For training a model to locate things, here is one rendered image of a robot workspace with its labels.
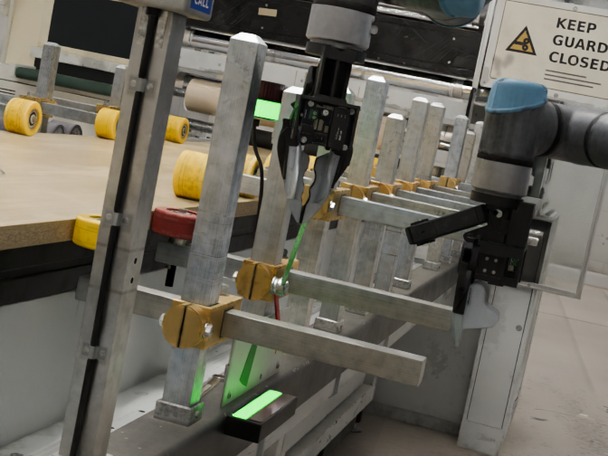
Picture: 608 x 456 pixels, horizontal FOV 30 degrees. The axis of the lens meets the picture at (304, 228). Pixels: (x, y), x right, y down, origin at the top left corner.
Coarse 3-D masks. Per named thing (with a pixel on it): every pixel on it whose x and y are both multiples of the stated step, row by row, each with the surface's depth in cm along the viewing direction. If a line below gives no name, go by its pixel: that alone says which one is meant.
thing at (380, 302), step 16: (160, 256) 163; (176, 256) 162; (224, 272) 161; (304, 272) 160; (304, 288) 158; (320, 288) 157; (336, 288) 157; (352, 288) 156; (368, 288) 158; (336, 304) 157; (352, 304) 156; (368, 304) 156; (384, 304) 155; (400, 304) 155; (416, 304) 154; (432, 304) 155; (416, 320) 154; (432, 320) 154; (448, 320) 153
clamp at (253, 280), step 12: (252, 264) 153; (264, 264) 154; (276, 264) 155; (240, 276) 153; (252, 276) 153; (264, 276) 152; (276, 276) 154; (240, 288) 153; (252, 288) 153; (264, 288) 152; (264, 300) 154
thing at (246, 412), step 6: (270, 390) 155; (264, 396) 151; (270, 396) 152; (276, 396) 152; (252, 402) 147; (258, 402) 148; (264, 402) 149; (270, 402) 150; (246, 408) 144; (252, 408) 144; (258, 408) 145; (234, 414) 140; (240, 414) 140; (246, 414) 141
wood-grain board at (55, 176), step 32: (0, 160) 191; (32, 160) 202; (64, 160) 215; (96, 160) 229; (0, 192) 150; (32, 192) 157; (64, 192) 164; (96, 192) 173; (160, 192) 192; (0, 224) 123; (32, 224) 129; (64, 224) 137
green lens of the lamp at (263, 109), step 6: (258, 102) 153; (264, 102) 153; (270, 102) 153; (258, 108) 153; (264, 108) 153; (270, 108) 153; (276, 108) 153; (258, 114) 153; (264, 114) 153; (270, 114) 153; (276, 114) 154
